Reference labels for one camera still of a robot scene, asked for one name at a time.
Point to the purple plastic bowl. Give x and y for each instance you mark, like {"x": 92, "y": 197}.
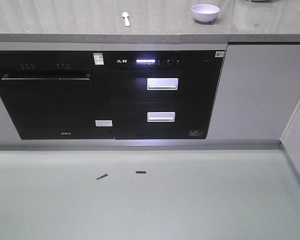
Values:
{"x": 205, "y": 13}

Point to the mint green plastic spoon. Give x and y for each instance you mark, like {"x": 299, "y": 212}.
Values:
{"x": 125, "y": 15}

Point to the black disinfection drawer cabinet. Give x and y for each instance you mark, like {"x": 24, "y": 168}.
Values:
{"x": 198, "y": 72}

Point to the white sticker on dishwasher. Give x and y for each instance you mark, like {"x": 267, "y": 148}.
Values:
{"x": 103, "y": 123}

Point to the black floor tape left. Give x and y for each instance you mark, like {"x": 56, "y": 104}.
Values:
{"x": 102, "y": 176}

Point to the green white energy label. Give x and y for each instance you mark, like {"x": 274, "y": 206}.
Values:
{"x": 98, "y": 58}

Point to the small QR code sticker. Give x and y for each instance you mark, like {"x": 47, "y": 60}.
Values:
{"x": 219, "y": 54}

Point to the black built-in dishwasher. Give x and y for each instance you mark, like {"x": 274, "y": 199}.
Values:
{"x": 55, "y": 95}

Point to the grey cabinet door front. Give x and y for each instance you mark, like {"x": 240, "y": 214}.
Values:
{"x": 258, "y": 90}

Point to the silver lower drawer handle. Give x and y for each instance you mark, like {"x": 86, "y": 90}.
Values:
{"x": 161, "y": 117}

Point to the silver drawer handle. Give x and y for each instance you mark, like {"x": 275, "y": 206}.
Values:
{"x": 162, "y": 84}
{"x": 161, "y": 117}

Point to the silver upper drawer handle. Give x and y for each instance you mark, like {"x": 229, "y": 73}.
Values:
{"x": 162, "y": 84}

